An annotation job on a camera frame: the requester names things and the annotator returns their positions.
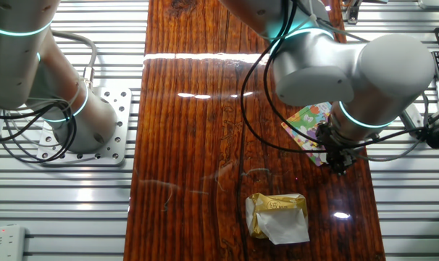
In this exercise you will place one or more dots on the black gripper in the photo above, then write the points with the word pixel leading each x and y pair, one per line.
pixel 340 154

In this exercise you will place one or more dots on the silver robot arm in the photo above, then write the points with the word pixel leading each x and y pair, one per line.
pixel 386 72

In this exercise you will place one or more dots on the colourful butterfly puzzle board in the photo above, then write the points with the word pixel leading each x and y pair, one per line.
pixel 301 123

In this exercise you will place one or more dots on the silver perforated base plate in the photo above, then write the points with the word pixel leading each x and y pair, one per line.
pixel 118 152

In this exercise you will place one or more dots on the brown wooden plank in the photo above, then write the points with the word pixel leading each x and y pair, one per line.
pixel 190 145

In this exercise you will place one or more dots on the metal clamp bracket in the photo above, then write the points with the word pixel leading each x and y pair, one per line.
pixel 351 12

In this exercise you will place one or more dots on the white power strip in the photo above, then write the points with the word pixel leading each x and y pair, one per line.
pixel 6 243

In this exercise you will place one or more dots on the gold wrapped snack package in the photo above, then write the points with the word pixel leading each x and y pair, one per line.
pixel 277 224

